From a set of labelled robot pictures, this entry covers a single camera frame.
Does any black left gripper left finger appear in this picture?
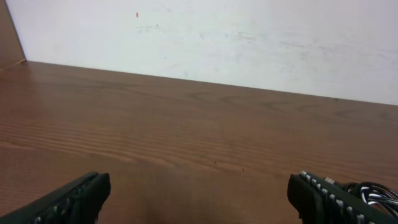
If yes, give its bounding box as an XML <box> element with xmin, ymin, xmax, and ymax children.
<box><xmin>1</xmin><ymin>172</ymin><xmax>111</xmax><ymax>224</ymax></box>

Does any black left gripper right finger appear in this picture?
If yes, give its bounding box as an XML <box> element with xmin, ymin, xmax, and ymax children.
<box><xmin>287</xmin><ymin>171</ymin><xmax>397</xmax><ymax>224</ymax></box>

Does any black usb cable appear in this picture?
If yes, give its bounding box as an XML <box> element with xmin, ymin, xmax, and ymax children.
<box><xmin>341</xmin><ymin>181</ymin><xmax>398</xmax><ymax>215</ymax></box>

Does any cardboard panel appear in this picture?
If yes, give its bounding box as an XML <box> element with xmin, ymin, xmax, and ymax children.
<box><xmin>0</xmin><ymin>0</ymin><xmax>25</xmax><ymax>70</ymax></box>

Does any white usb cable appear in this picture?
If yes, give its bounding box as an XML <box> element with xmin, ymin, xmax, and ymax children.
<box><xmin>360</xmin><ymin>185</ymin><xmax>398</xmax><ymax>208</ymax></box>

